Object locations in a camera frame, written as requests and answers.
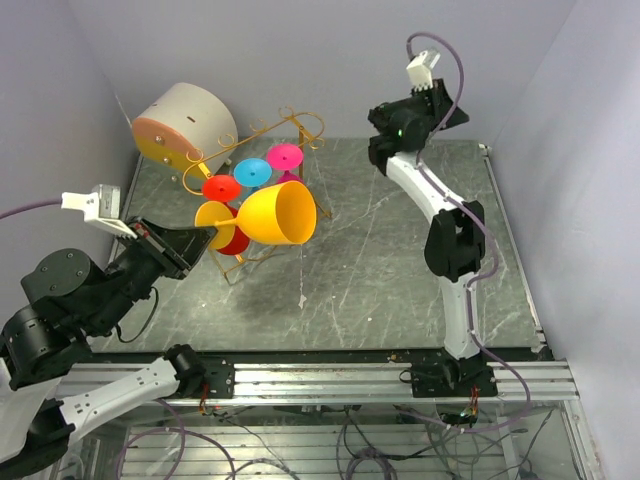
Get red plastic wine glass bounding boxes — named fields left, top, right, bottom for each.
left=202, top=175, right=250, bottom=255

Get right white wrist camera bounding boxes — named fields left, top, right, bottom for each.
left=406, top=48, right=441, bottom=91

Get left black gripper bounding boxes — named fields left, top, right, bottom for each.
left=89, top=211, right=219, bottom=332

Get yellow plastic wine glass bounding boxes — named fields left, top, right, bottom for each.
left=194, top=181, right=317, bottom=249

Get blue plastic wine glass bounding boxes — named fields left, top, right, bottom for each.
left=233, top=157, right=273, bottom=199

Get beige cylindrical toy box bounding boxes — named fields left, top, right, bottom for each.
left=132, top=82, right=238, bottom=174

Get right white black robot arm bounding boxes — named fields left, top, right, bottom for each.
left=368, top=79, right=497, bottom=397

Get loose cables under frame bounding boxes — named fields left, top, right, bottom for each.
left=114, top=394, right=556, bottom=480

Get purple camera cable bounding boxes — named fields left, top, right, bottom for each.
left=405, top=32, right=534, bottom=426
left=0, top=198, right=64, bottom=221

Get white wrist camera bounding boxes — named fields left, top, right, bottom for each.
left=61, top=184, right=136, bottom=238
left=406, top=48, right=441, bottom=91

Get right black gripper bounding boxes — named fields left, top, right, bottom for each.
left=372, top=79, right=469, bottom=133

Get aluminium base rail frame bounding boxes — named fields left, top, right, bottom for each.
left=44, top=362, right=609, bottom=480

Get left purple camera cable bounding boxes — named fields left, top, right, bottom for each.
left=0, top=198, right=64, bottom=221

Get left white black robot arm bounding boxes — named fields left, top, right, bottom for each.
left=1, top=217, right=217, bottom=479

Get gold wire wine glass rack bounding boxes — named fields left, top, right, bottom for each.
left=186, top=106, right=332, bottom=267

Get magenta plastic wine glass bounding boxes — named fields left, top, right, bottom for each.
left=266, top=143, right=304, bottom=184

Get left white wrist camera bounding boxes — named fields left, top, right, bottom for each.
left=61, top=184, right=136, bottom=238

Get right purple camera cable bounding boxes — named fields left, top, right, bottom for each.
left=405, top=32, right=534, bottom=426

